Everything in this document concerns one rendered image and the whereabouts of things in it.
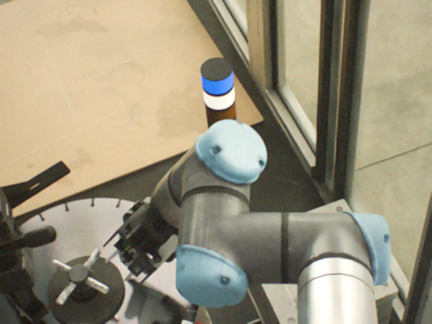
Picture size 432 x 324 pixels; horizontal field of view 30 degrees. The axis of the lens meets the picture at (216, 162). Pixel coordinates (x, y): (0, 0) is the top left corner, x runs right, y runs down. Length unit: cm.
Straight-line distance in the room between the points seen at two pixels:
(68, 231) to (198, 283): 47
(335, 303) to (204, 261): 14
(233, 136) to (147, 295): 37
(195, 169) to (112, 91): 84
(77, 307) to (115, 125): 56
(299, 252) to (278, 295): 39
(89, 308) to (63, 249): 12
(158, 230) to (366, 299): 30
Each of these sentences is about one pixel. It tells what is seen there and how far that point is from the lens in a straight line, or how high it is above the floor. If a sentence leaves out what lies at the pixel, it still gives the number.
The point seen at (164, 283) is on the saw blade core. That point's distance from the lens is 117.
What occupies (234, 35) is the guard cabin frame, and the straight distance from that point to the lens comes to 171.
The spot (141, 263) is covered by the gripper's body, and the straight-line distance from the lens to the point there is 103.
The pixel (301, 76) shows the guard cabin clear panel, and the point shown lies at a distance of 142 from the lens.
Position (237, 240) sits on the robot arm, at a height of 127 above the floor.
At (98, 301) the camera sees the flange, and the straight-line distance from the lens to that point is 116.
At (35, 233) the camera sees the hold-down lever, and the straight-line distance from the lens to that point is 92.
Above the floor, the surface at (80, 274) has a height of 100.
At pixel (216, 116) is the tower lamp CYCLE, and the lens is 117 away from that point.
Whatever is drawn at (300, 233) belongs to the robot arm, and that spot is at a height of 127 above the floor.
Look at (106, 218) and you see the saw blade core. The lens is 125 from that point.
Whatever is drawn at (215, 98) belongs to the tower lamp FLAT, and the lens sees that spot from 114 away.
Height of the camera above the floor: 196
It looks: 52 degrees down
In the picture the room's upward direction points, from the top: 7 degrees counter-clockwise
